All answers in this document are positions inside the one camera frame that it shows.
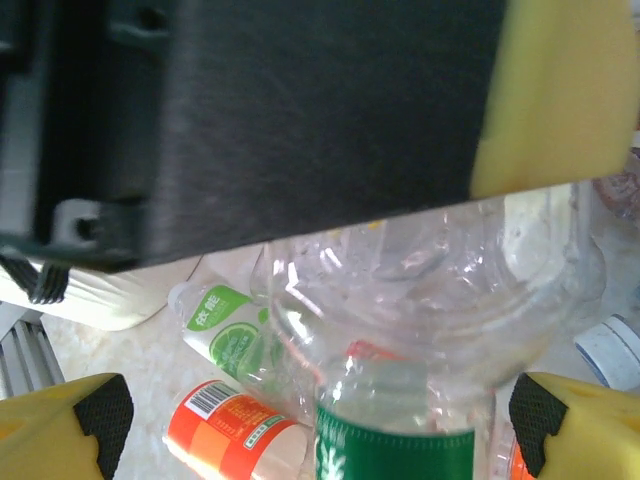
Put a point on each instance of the clear bottle blue label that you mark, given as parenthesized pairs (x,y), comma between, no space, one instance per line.
(615,350)

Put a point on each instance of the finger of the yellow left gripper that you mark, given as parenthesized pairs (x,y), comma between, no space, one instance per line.
(560,90)

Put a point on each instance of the clear bottle lime label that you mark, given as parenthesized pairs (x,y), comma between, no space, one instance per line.
(225,325)

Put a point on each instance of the clear bottle orange label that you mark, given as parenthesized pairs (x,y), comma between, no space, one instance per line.
(225,430)

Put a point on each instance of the white round bin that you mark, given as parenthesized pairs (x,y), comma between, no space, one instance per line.
(100,305)

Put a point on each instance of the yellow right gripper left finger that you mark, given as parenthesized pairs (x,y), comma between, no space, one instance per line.
(45,430)

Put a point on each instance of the aluminium frame post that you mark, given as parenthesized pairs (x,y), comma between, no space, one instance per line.
(25,355)

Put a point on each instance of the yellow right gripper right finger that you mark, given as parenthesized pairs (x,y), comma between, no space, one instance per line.
(590,435)

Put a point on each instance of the clear bottle green label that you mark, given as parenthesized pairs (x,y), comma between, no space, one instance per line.
(390,450)

